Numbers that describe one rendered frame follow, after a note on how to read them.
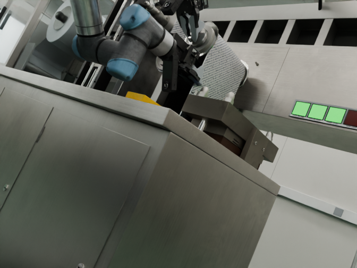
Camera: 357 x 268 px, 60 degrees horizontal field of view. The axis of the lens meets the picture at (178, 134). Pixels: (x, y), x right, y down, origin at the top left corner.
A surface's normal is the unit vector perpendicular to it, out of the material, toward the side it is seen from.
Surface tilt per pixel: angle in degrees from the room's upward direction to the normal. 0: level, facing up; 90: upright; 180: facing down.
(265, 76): 90
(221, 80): 90
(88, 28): 122
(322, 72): 90
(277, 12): 90
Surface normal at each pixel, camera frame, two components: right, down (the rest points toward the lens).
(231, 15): -0.58, -0.36
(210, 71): 0.70, 0.23
